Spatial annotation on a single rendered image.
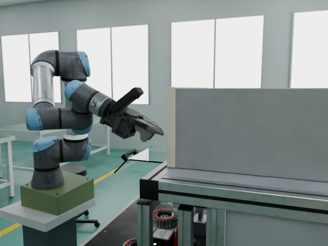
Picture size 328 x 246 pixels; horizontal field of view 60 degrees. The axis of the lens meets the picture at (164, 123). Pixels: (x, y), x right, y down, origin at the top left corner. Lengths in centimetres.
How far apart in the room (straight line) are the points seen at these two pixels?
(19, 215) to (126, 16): 529
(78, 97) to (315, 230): 74
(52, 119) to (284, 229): 76
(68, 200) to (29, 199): 20
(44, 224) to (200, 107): 92
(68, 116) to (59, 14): 629
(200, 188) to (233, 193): 7
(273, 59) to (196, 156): 488
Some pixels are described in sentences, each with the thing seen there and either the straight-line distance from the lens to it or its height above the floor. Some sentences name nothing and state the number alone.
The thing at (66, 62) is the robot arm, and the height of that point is 143.
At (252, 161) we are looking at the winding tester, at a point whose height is 115.
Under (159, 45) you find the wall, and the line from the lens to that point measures 592.
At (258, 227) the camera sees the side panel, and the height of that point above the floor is 104.
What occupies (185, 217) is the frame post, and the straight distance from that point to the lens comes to 67.
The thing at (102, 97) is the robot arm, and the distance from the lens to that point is 94.
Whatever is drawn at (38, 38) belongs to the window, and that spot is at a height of 249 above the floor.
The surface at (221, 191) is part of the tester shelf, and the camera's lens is 60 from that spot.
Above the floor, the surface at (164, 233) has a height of 87.
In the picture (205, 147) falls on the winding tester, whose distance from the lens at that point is 70.
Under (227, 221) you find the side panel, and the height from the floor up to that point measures 104.
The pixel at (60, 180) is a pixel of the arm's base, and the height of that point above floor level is 87.
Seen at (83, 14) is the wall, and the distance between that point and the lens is 687.
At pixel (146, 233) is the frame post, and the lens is 71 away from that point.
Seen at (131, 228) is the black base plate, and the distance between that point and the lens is 120.
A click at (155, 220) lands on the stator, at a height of 81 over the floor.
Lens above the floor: 132
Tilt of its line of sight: 7 degrees down
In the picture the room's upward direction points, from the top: straight up
